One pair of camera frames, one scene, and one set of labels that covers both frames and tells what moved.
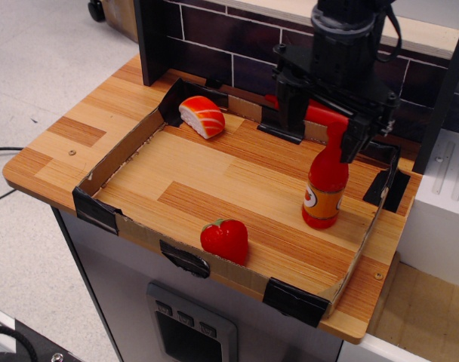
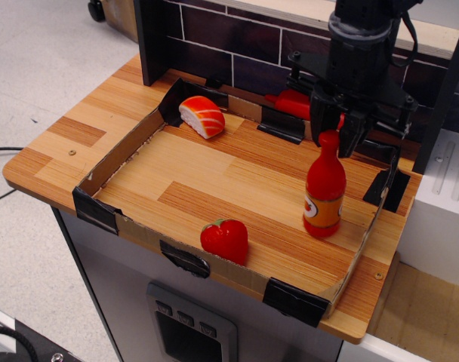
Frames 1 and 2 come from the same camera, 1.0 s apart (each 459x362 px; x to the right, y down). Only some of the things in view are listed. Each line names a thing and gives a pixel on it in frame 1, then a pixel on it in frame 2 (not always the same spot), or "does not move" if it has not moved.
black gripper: [340, 72] -> [357, 75]
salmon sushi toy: [207, 118] does not move
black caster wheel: [96, 8] does not move
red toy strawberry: [226, 238] does not move
